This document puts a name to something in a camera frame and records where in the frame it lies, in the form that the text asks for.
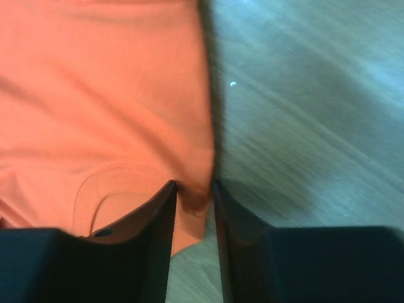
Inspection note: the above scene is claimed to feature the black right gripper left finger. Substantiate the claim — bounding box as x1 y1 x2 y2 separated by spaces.
1 181 177 302

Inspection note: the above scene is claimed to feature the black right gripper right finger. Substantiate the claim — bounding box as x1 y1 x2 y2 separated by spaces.
213 182 403 302

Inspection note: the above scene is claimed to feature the orange t shirt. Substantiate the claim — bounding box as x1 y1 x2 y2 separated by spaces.
1 1 214 253

